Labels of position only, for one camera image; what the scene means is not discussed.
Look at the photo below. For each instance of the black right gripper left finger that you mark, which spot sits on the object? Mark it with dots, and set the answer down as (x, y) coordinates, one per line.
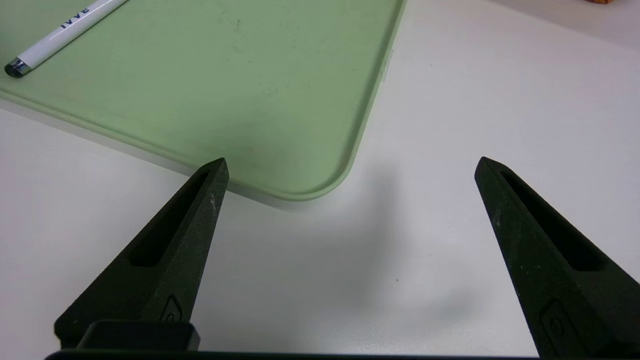
(150, 280)

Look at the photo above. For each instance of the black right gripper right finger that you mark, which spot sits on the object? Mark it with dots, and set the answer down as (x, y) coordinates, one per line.
(560, 280)

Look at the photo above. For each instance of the white pen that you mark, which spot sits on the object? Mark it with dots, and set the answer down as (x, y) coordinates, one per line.
(60, 37)

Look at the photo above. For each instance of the orange wicker basket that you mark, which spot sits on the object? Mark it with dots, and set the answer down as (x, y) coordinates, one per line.
(599, 1)

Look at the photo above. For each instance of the green plastic tray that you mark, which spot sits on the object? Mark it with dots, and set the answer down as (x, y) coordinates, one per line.
(225, 90)

